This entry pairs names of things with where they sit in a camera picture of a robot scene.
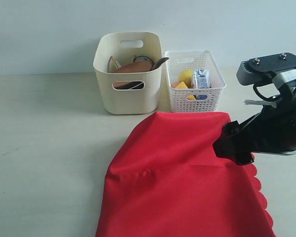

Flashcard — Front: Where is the yellow cheese wedge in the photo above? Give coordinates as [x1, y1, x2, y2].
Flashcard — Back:
[175, 81, 188, 89]

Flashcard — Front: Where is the white ceramic bowl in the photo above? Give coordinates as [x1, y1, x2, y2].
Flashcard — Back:
[127, 81, 145, 89]

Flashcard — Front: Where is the red tablecloth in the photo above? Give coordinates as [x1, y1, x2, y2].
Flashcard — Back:
[96, 112, 275, 237]

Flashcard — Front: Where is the stainless steel cup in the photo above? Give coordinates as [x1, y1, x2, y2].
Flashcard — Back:
[133, 55, 154, 65]

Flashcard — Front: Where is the brown wooden spoon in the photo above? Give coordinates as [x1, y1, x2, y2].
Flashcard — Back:
[151, 57, 169, 71]

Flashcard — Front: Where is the yellow lemon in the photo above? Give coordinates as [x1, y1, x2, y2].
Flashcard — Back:
[179, 69, 194, 84]

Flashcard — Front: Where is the brown egg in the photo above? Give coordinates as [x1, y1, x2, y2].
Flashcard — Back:
[171, 81, 180, 88]

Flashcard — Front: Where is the white perforated plastic basket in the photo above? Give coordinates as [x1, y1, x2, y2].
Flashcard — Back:
[164, 50, 226, 113]

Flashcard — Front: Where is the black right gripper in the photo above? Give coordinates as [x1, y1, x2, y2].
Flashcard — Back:
[213, 84, 296, 165]

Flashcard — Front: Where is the cream plastic storage bin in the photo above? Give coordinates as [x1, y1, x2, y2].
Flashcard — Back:
[93, 32, 162, 115]

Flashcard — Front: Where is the brown wooden plate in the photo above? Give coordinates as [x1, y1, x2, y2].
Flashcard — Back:
[113, 62, 152, 90]

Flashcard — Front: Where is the blue white milk carton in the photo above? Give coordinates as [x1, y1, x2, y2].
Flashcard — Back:
[191, 69, 211, 89]

